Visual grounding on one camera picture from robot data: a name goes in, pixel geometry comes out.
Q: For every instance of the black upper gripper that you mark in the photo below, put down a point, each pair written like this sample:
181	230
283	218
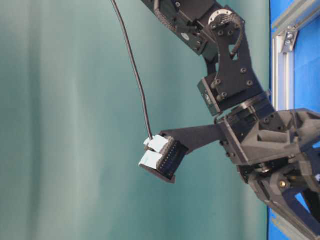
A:
274	153

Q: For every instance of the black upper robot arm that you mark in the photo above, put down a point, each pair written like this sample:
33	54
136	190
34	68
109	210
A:
217	33

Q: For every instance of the silver upper corner bracket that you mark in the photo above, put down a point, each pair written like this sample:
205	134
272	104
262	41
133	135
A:
290	36

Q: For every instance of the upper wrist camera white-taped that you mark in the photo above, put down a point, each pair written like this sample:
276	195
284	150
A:
165	152

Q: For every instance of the aluminium extrusion frame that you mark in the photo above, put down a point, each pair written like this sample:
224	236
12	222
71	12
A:
282	75

